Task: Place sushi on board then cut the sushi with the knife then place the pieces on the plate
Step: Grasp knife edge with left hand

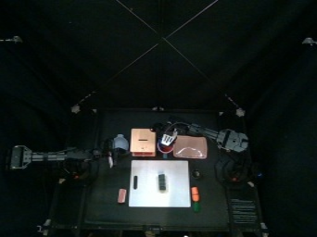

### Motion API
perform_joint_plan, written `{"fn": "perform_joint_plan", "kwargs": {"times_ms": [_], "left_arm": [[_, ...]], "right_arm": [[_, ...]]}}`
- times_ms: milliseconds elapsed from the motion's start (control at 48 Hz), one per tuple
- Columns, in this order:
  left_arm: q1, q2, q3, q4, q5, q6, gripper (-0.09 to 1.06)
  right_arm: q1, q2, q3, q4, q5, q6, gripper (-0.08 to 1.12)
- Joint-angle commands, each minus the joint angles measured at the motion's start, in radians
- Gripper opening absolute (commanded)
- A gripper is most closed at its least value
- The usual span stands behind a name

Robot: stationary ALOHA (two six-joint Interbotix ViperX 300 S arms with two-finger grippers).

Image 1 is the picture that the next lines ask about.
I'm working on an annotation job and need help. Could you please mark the pink rectangular plate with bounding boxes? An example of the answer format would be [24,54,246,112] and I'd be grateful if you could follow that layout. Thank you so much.
[171,135,208,160]

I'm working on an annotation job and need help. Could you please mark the dark toy sushi roll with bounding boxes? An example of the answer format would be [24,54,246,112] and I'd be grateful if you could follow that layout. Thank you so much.
[156,173,168,193]

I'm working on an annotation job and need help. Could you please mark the white cutting board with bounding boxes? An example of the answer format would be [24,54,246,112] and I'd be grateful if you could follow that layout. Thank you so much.
[127,159,191,208]

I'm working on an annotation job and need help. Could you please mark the wooden box with red drawer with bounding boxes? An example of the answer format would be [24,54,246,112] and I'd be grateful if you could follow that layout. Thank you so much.
[128,128,159,158]

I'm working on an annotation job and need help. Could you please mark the pink toy block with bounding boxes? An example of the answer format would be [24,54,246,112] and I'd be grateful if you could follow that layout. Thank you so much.
[116,188,128,205]

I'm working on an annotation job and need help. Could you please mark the orange toy carrot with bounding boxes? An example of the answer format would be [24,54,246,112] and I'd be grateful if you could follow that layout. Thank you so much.
[190,185,202,213]

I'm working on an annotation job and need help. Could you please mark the white printed table label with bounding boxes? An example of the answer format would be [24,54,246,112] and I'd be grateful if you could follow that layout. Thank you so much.
[229,197,258,226]

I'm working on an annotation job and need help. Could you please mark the thin diagonal frame cable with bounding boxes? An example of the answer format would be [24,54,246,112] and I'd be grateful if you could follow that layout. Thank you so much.
[71,0,219,113]
[114,0,246,117]

